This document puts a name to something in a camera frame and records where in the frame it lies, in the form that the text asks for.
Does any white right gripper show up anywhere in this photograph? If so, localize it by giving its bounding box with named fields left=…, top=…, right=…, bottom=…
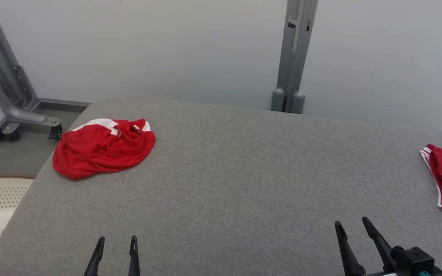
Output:
left=335, top=217, right=442, bottom=276

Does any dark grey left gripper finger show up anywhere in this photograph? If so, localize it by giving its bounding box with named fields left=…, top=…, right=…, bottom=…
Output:
left=84, top=237, right=106, bottom=276
left=128, top=235, right=141, bottom=276

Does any plain red white-trimmed garment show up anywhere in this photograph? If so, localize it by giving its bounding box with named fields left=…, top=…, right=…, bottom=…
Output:
left=52, top=118, right=156, bottom=181

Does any grey baseboard strip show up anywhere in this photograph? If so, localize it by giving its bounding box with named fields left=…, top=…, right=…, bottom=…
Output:
left=36, top=98, right=92, bottom=112

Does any grey metal stand frame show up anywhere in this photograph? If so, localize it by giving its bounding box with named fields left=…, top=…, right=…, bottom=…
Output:
left=0, top=0, right=64, bottom=143

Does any grey partition post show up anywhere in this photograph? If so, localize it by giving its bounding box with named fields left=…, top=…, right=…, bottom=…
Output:
left=270, top=0, right=319, bottom=115

